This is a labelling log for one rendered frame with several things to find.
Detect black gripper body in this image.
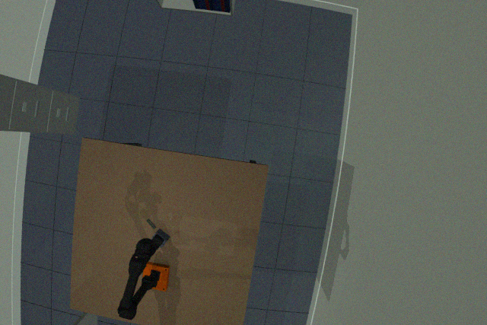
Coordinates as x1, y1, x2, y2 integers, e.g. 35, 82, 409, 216
150, 234, 164, 257

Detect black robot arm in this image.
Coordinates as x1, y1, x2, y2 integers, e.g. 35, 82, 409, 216
117, 238, 161, 320

